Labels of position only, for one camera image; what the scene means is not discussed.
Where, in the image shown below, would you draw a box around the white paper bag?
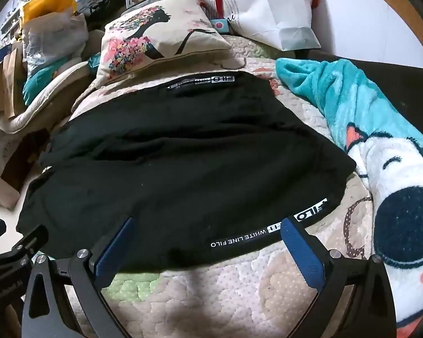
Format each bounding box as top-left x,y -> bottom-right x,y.
198,0 -> 321,52

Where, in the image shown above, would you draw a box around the clear plastic bag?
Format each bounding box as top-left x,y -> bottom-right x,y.
23,9 -> 89,78

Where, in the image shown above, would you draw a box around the black bag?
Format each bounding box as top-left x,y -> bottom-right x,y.
81,0 -> 127,25

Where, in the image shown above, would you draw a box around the white shelf unit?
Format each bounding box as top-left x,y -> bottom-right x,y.
1,0 -> 26,45

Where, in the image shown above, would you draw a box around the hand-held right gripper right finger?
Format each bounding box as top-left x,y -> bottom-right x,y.
280,216 -> 399,338

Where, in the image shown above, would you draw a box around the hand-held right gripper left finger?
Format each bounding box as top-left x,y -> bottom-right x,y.
21,216 -> 136,338

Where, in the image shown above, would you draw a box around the brown paper bag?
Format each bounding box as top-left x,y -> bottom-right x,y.
2,47 -> 27,118

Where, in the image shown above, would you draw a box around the heart-print quilted bedspread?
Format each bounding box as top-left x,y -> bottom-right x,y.
69,35 -> 378,338

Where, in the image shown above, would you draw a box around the teal patterned packet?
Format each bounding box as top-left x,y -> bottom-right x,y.
86,53 -> 103,75

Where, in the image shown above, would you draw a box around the teal cloth bundle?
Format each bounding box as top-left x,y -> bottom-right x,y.
23,58 -> 89,106

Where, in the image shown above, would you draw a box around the floral print cushion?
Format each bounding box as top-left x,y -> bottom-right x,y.
96,0 -> 232,87

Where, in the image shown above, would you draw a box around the beige padded mat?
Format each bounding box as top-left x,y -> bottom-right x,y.
0,30 -> 104,134

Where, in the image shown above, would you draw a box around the yellow bag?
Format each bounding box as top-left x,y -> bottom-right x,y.
23,0 -> 78,23

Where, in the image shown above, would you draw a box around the teal cartoon fleece blanket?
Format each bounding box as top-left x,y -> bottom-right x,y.
275,58 -> 423,328

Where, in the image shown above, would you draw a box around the black pants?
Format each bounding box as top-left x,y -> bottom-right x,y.
16,70 -> 356,273

